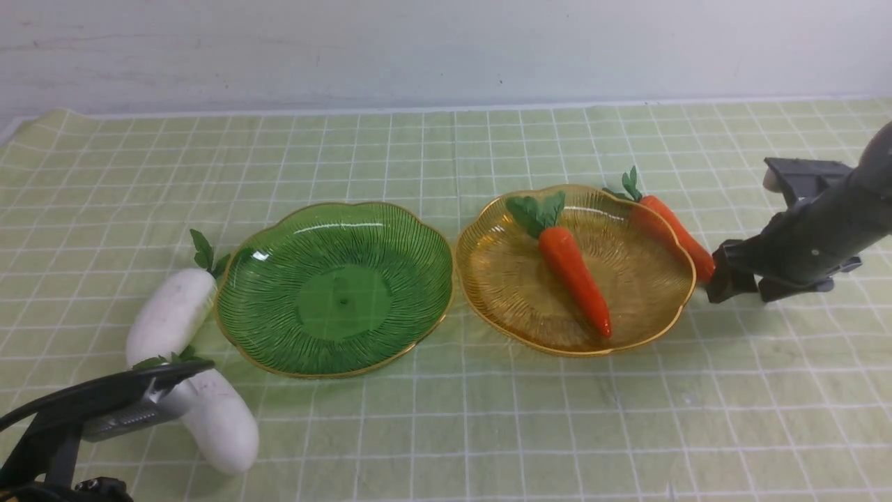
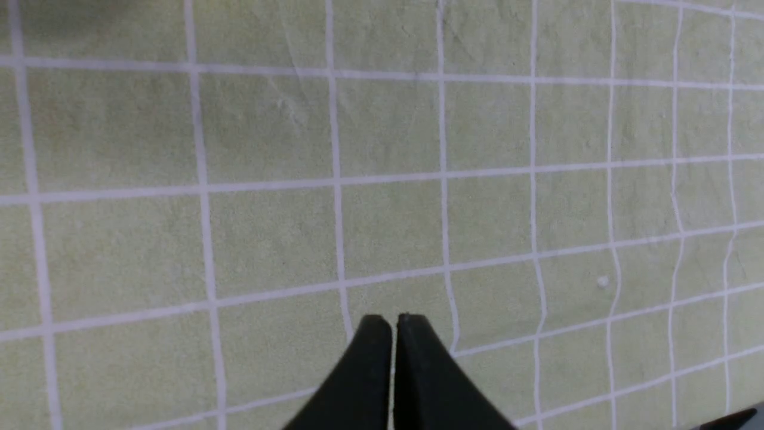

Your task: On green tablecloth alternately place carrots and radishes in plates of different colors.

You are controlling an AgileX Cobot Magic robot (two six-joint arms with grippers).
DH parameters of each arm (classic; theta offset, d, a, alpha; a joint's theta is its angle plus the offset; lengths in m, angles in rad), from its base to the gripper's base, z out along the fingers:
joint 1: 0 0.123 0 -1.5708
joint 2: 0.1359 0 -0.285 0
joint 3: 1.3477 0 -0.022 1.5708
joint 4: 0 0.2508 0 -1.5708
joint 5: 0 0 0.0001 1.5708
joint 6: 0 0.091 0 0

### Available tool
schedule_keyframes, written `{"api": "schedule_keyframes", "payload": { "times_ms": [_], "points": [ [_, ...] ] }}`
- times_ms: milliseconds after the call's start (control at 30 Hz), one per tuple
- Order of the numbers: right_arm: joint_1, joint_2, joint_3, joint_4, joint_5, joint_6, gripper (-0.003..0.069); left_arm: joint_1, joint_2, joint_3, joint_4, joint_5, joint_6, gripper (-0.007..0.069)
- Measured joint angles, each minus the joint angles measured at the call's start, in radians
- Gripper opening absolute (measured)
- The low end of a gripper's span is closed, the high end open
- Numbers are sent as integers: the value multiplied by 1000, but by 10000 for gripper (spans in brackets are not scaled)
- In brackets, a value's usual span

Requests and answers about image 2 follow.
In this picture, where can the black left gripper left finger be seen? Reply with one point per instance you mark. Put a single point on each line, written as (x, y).
(355, 395)

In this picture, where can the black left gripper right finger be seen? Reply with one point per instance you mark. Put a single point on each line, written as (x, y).
(430, 390)

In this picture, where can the green checkered tablecloth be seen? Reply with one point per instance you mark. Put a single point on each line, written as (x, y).
(201, 199)

